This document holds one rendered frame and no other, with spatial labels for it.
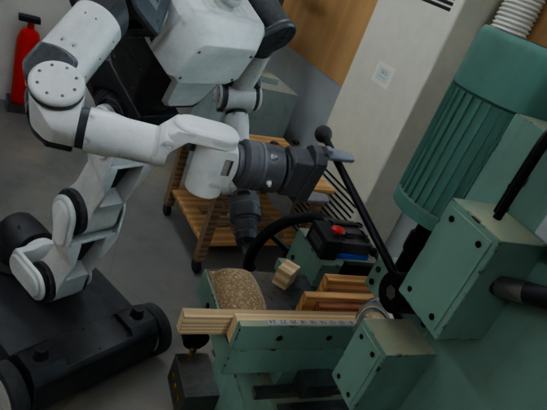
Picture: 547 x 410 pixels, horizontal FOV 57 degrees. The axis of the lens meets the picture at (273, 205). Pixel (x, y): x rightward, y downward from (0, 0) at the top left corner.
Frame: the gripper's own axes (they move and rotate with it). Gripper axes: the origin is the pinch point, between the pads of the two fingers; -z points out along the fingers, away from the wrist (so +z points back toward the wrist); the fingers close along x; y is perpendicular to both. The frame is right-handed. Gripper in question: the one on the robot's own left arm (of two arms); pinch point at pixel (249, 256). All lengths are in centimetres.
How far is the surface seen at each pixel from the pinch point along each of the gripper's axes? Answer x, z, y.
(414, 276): 63, -30, 28
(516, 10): -24, 94, 109
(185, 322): 48, -28, -6
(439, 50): -39, 94, 83
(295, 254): 19.5, -8.6, 12.9
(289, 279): 29.9, -17.6, 11.2
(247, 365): 38, -34, 2
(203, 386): 12.5, -33.4, -11.1
